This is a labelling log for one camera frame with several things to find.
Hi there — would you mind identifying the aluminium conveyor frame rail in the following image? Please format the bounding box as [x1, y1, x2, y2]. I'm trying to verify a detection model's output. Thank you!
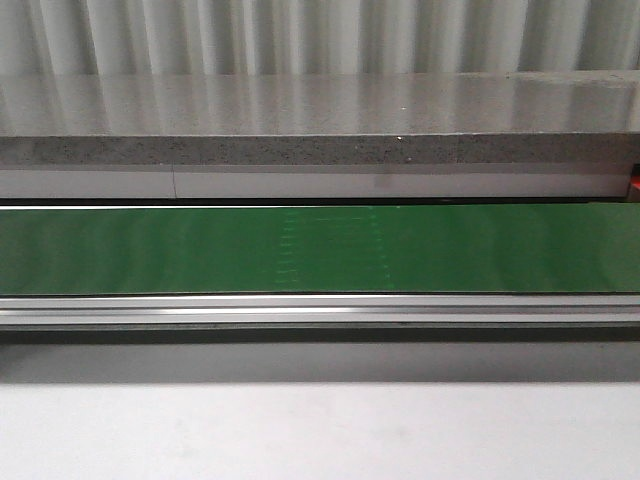
[1, 293, 639, 331]

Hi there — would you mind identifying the green conveyor belt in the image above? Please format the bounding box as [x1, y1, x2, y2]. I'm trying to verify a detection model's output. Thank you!
[1, 203, 639, 296]

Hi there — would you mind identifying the grey speckled stone counter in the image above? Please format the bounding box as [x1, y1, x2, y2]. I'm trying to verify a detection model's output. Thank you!
[1, 71, 639, 203]

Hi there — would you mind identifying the white pleated curtain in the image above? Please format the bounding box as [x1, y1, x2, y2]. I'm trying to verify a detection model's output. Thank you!
[1, 1, 639, 75]

